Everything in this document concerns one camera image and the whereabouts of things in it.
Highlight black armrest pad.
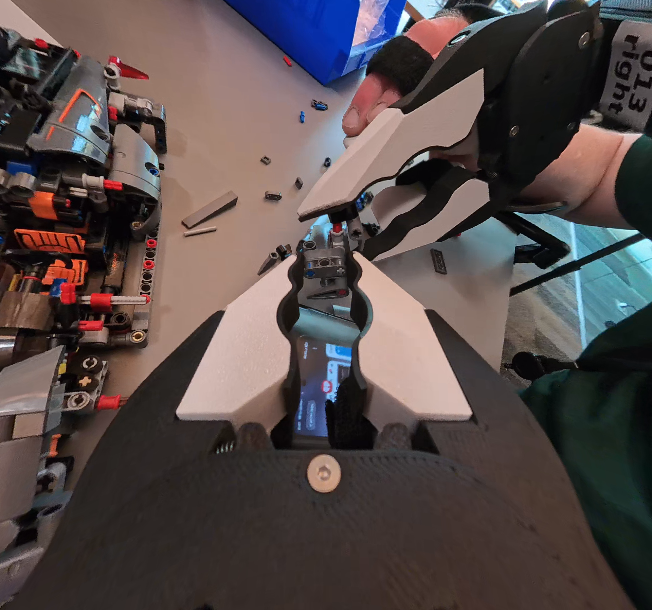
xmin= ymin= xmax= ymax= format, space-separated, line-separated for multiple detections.
xmin=496 ymin=201 xmax=571 ymax=269

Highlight smartphone with lit screen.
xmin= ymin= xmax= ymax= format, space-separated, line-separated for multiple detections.
xmin=296 ymin=336 xmax=357 ymax=438

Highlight person's right hand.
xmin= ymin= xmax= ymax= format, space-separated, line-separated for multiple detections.
xmin=341 ymin=15 xmax=472 ymax=138

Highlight grey lego wedge panel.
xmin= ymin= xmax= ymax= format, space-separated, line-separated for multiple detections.
xmin=182 ymin=191 xmax=239 ymax=229

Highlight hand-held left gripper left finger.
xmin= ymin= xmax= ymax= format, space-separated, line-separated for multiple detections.
xmin=176 ymin=254 xmax=305 ymax=450

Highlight scattered loose lego pieces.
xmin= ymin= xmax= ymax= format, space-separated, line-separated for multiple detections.
xmin=260 ymin=54 xmax=333 ymax=203

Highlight black lego piece red pin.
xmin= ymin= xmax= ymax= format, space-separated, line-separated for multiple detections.
xmin=328 ymin=219 xmax=380 ymax=244

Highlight small lego beam assembly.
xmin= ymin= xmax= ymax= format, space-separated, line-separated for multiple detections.
xmin=303 ymin=240 xmax=353 ymax=301

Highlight grey and black lego car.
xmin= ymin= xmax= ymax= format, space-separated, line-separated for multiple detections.
xmin=0 ymin=26 xmax=168 ymax=595

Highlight person's right forearm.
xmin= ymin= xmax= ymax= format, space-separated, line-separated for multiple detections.
xmin=520 ymin=123 xmax=642 ymax=226

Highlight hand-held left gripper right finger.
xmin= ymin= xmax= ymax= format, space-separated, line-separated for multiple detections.
xmin=348 ymin=252 xmax=473 ymax=437

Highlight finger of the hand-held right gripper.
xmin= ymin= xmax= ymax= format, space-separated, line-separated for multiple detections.
xmin=297 ymin=69 xmax=486 ymax=222
xmin=359 ymin=159 xmax=492 ymax=262

